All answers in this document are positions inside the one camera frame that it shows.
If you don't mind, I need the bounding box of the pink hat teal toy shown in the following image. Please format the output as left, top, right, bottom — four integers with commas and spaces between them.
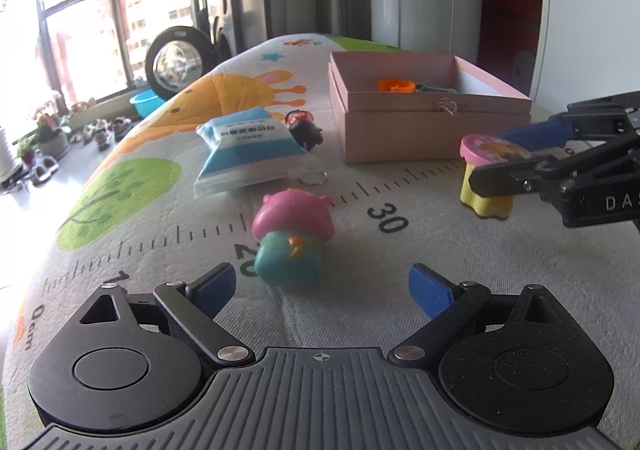
252, 189, 335, 287

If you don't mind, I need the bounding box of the pink lid yellow cup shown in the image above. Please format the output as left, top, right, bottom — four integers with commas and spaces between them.
459, 133, 534, 220

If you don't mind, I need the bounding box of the blue white tissue pack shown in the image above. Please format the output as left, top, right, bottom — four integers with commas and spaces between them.
194, 107, 321, 197

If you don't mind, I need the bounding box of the teal plastic crank toy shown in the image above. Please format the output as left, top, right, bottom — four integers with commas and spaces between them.
414, 82, 458, 94

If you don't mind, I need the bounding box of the black red doll keychain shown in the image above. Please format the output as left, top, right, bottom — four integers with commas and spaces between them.
284, 110, 323, 152

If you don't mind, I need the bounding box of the orange plastic toy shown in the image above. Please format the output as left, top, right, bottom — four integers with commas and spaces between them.
376, 78, 416, 93

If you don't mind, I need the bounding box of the colourful play mat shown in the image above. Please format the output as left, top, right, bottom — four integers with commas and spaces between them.
3, 35, 639, 449

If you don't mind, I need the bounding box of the blue plastic basin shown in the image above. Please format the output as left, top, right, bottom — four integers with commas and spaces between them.
129, 89, 165, 118

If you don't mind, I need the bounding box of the pink cardboard box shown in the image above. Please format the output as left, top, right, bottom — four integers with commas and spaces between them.
329, 51, 532, 164

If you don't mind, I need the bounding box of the grey flower pot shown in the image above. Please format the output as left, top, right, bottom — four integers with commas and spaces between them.
37, 126, 70, 159

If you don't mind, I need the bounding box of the round black mirror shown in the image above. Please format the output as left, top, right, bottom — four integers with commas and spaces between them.
144, 26, 218, 101

